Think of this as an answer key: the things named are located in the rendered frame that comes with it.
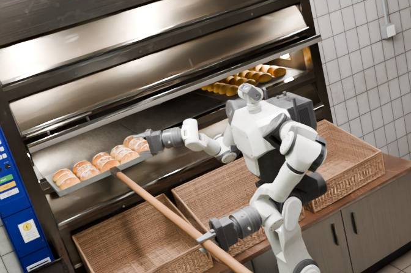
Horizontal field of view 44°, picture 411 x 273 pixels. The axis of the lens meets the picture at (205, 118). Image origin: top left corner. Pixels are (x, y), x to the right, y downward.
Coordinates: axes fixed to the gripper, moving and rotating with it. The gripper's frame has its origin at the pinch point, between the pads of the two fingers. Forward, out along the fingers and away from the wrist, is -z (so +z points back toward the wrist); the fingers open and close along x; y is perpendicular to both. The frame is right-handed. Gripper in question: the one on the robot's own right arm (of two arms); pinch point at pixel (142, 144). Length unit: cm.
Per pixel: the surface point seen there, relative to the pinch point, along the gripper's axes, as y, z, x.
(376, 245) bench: -53, 100, -111
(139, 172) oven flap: -40, -20, -30
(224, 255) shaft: 83, 42, -10
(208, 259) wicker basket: -5, 13, -70
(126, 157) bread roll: -12.1, -14.1, -9.4
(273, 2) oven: -101, 71, 36
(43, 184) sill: -12, -61, -15
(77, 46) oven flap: -34, -28, 46
